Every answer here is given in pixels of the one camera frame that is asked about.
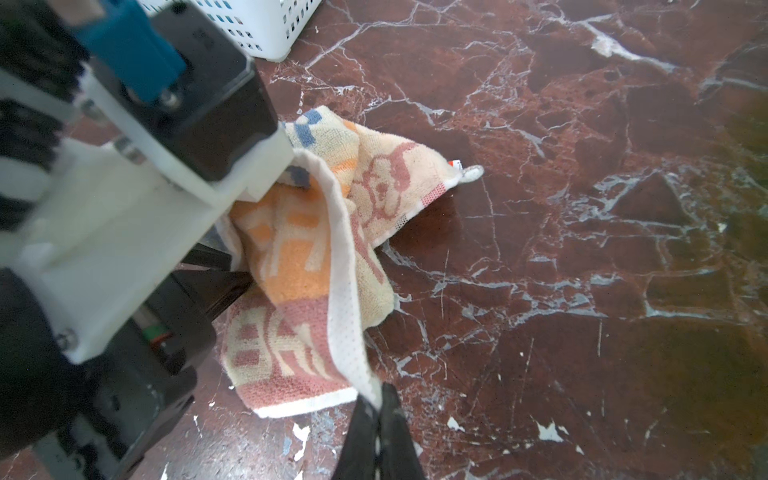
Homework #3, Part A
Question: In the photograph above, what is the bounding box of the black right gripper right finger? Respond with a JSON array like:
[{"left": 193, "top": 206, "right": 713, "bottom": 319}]
[{"left": 379, "top": 383, "right": 426, "bottom": 480}]

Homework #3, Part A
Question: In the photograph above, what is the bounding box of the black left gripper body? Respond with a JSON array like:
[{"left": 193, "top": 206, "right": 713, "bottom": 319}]
[{"left": 1, "top": 244, "right": 252, "bottom": 479}]

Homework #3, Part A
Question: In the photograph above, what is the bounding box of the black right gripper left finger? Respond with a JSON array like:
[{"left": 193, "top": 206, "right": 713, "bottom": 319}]
[{"left": 331, "top": 395, "right": 379, "bottom": 480}]

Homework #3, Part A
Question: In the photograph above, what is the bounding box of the beige towel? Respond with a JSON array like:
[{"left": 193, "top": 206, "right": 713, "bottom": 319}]
[{"left": 217, "top": 106, "right": 483, "bottom": 418}]

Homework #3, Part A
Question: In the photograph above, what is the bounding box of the white plastic perforated basket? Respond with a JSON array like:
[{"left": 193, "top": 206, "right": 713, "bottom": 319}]
[{"left": 134, "top": 0, "right": 325, "bottom": 64}]

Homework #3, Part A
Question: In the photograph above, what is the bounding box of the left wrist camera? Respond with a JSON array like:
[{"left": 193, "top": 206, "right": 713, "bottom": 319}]
[{"left": 1, "top": 1, "right": 292, "bottom": 371}]

